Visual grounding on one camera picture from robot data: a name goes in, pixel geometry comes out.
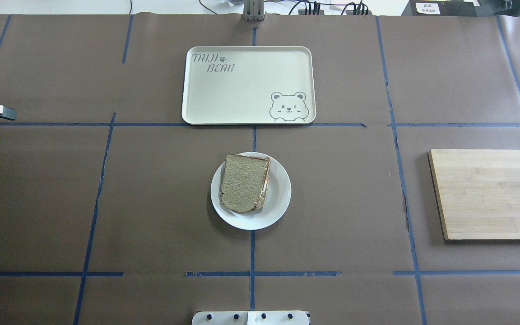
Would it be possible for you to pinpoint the black power strip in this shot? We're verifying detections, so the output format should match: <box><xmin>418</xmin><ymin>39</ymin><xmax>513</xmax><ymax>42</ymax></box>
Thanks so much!
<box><xmin>288</xmin><ymin>0</ymin><xmax>373</xmax><ymax>16</ymax></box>

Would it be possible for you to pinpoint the white pole base plate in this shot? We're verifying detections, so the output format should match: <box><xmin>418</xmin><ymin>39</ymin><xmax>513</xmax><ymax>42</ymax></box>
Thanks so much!
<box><xmin>191</xmin><ymin>310</ymin><xmax>311</xmax><ymax>325</ymax></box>

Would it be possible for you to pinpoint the wooden cutting board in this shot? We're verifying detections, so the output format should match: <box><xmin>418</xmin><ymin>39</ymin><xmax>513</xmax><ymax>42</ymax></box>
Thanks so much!
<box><xmin>428</xmin><ymin>149</ymin><xmax>520</xmax><ymax>241</ymax></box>

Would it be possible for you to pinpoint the cream bear tray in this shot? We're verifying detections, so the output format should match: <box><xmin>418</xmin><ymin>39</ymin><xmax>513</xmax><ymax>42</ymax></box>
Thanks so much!
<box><xmin>181</xmin><ymin>46</ymin><xmax>316</xmax><ymax>125</ymax></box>

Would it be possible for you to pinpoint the aluminium frame post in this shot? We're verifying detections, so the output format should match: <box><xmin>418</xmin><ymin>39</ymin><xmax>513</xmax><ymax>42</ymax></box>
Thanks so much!
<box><xmin>243</xmin><ymin>0</ymin><xmax>266</xmax><ymax>21</ymax></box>

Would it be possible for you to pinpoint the white round plate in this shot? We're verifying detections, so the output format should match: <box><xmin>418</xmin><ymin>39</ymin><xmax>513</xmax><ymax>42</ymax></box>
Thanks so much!
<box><xmin>210</xmin><ymin>152</ymin><xmax>292</xmax><ymax>230</ymax></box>

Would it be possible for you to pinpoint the bread slice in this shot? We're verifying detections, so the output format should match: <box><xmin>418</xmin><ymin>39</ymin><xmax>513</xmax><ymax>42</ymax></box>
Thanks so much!
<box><xmin>253</xmin><ymin>157</ymin><xmax>272</xmax><ymax>210</ymax></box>
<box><xmin>220</xmin><ymin>154</ymin><xmax>265</xmax><ymax>213</ymax></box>

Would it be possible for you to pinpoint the black box with label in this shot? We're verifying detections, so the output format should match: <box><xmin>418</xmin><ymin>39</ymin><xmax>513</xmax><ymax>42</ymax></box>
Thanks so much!
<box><xmin>401</xmin><ymin>0</ymin><xmax>477</xmax><ymax>17</ymax></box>

